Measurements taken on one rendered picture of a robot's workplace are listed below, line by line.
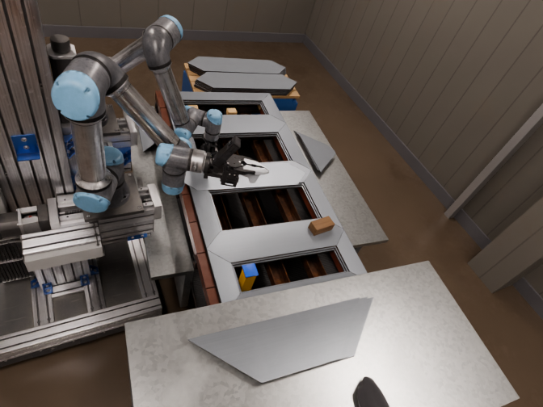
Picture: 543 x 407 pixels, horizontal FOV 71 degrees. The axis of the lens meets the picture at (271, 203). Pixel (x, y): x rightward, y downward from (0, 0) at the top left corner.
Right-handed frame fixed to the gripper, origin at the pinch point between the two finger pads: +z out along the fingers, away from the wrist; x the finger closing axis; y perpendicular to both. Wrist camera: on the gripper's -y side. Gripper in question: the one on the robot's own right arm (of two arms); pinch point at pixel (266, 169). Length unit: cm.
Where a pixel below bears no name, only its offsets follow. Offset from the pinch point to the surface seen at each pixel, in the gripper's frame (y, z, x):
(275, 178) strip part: 52, 18, -70
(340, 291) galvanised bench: 42, 41, 12
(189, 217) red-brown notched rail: 59, -24, -33
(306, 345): 43, 25, 36
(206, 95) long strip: 43, -29, -134
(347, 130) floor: 110, 119, -266
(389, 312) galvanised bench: 43, 60, 18
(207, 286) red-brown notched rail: 64, -11, 2
